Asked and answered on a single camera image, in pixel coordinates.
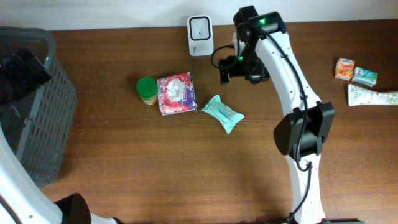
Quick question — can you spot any teal wet wipes pack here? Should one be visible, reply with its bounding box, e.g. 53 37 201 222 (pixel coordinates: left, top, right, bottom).
201 95 244 134

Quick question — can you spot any pink purple tissue pack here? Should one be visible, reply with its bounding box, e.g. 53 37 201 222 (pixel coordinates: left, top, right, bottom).
156 72 197 116

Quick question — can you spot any green lid jar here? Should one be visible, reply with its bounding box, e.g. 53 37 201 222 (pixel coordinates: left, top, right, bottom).
136 77 158 105

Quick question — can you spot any orange tissue pack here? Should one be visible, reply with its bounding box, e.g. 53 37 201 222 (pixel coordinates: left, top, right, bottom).
335 58 355 81

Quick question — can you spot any small teal tissue pack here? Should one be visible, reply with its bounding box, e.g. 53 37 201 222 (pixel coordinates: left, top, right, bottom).
351 67 377 87

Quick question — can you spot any white floral cream tube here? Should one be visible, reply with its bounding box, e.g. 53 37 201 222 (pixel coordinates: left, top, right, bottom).
348 84 397 106

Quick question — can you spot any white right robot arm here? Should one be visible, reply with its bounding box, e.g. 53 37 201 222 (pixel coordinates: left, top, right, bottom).
216 6 335 223

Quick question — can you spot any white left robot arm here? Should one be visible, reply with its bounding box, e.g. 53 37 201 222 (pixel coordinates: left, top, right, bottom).
1 47 122 224

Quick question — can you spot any white barcode scanner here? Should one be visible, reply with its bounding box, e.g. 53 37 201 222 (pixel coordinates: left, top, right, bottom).
187 15 214 57

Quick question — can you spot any grey plastic basket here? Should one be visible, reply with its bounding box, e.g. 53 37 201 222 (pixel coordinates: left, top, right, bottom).
1 26 78 187

